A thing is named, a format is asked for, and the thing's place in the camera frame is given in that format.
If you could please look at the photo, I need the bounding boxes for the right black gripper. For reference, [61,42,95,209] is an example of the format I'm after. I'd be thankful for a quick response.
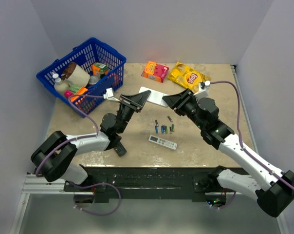
[162,88,206,130]

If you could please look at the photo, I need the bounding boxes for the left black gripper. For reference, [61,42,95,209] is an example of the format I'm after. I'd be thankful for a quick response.
[117,90,150,134]

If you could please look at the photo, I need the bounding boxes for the small white remote control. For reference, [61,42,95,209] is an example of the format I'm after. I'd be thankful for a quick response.
[139,87,168,108]

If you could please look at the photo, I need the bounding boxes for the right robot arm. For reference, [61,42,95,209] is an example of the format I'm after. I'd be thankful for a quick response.
[163,90,294,217]

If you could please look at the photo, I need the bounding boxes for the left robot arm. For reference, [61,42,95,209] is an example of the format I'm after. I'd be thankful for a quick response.
[31,88,151,191]

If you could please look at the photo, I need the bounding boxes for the long white remote control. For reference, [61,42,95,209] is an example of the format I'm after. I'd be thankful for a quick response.
[148,135,177,150]

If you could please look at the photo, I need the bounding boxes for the black TV remote control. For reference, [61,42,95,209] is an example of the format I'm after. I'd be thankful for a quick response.
[114,142,127,157]

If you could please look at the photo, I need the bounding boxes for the yellow Lays chips bag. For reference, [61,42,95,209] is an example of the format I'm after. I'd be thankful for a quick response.
[167,62,211,93]

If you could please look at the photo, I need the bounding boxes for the blue battery middle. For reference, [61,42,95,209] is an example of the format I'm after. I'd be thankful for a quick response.
[161,125,165,134]

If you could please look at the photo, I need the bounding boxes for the orange pink snack box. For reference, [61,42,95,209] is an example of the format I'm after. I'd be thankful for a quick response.
[141,61,169,83]

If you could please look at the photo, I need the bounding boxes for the metal tin can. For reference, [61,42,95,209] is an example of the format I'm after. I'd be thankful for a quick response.
[88,76,100,86]

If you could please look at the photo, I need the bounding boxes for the orange green juice carton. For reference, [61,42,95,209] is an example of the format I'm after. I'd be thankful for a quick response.
[91,62,109,78]

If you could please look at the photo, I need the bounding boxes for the orange box in basket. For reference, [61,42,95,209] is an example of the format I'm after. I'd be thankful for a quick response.
[69,87,88,102]

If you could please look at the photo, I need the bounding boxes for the light green packet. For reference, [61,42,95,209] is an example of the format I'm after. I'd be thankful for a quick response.
[69,84,82,93]

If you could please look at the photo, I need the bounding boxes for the cream cylindrical container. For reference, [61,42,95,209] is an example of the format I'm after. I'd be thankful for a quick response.
[61,62,90,87]

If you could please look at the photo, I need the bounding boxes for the pink small box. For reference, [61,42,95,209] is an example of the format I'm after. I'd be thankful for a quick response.
[64,90,73,98]

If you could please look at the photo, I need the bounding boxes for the white bottle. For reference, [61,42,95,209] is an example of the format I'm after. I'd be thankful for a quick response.
[52,73,69,97]

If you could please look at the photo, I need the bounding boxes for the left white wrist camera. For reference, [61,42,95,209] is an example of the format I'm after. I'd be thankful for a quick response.
[103,88,120,102]

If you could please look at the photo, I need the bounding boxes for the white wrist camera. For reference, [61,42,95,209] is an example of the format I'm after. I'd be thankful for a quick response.
[194,80,211,99]
[103,88,120,102]

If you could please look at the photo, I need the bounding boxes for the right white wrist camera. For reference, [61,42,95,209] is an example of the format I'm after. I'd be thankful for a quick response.
[194,80,211,99]

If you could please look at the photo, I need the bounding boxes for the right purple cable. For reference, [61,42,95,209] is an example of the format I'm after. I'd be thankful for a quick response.
[209,80,294,198]

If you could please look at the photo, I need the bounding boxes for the purple cable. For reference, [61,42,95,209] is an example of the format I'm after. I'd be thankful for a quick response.
[209,80,294,198]
[35,94,109,177]

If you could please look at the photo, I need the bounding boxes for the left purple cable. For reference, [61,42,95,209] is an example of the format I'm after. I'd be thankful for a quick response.
[35,94,109,177]

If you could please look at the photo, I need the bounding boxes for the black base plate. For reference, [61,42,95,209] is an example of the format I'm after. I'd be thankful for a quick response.
[64,166,225,203]

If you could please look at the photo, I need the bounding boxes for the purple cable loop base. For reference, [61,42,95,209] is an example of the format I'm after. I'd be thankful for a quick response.
[73,182,123,216]

